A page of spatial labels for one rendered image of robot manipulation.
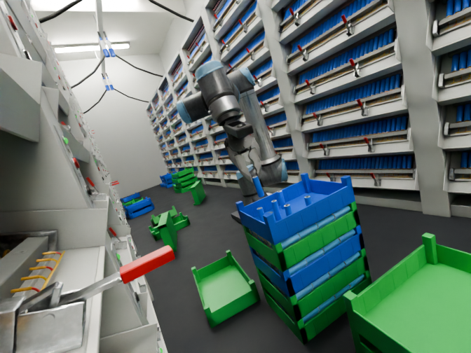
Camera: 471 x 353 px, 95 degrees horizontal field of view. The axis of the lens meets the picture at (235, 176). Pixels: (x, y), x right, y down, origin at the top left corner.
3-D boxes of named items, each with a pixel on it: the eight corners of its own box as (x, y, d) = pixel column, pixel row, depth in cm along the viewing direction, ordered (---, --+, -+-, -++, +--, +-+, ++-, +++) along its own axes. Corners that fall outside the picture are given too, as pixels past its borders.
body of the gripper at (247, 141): (251, 152, 71) (237, 118, 72) (256, 146, 63) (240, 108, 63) (229, 160, 70) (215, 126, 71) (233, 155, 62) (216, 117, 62)
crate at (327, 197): (308, 192, 83) (304, 172, 82) (355, 200, 65) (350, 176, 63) (242, 224, 73) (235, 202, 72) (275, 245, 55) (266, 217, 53)
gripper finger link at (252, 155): (263, 176, 69) (250, 150, 70) (268, 174, 64) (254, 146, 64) (255, 181, 69) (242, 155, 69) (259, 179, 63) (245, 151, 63)
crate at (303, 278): (317, 228, 86) (313, 210, 85) (365, 247, 68) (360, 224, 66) (254, 265, 76) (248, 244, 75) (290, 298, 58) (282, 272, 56)
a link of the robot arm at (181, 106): (209, 82, 136) (168, 101, 77) (228, 74, 132) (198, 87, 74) (217, 100, 141) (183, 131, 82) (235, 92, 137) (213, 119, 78)
